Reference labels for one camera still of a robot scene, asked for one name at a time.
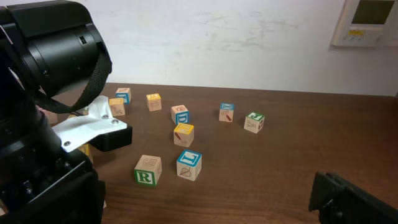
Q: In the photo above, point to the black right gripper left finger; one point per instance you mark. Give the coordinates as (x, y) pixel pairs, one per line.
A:
(99, 193)

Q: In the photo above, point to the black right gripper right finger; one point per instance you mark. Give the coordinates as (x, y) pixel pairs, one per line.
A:
(338, 201)

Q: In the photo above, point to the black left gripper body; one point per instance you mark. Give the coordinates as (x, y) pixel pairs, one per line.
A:
(40, 186)

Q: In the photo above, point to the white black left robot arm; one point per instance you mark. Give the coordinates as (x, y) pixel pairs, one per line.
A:
(54, 66)

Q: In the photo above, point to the yellow umbrella wooden block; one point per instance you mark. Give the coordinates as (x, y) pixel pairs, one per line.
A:
(86, 150)

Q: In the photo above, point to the red tilted A wooden block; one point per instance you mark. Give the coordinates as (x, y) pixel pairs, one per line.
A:
(52, 117)

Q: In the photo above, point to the green R side wooden block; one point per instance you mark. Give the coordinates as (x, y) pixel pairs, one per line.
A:
(148, 170)

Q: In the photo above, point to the yellow mid wooden block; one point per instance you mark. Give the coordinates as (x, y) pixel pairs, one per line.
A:
(117, 106)

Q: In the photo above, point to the blue L wooden block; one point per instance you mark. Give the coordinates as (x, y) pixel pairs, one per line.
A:
(189, 165)

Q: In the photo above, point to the green J wooden block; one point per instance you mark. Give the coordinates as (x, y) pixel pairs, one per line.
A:
(254, 122)

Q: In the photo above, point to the blue side far wooden block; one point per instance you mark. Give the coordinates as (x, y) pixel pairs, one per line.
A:
(125, 94)

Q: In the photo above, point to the yellow T wooden block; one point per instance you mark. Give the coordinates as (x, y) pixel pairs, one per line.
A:
(183, 134)

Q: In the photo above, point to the yellow far wooden block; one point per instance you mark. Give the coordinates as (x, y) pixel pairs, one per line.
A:
(154, 102)

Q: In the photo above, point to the blue D side wooden block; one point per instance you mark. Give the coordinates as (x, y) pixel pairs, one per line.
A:
(180, 114)

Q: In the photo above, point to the blue X wooden block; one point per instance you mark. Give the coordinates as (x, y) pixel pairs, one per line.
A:
(226, 112)

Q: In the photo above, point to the beige wall thermostat panel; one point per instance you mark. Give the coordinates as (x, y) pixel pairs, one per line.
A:
(367, 23)

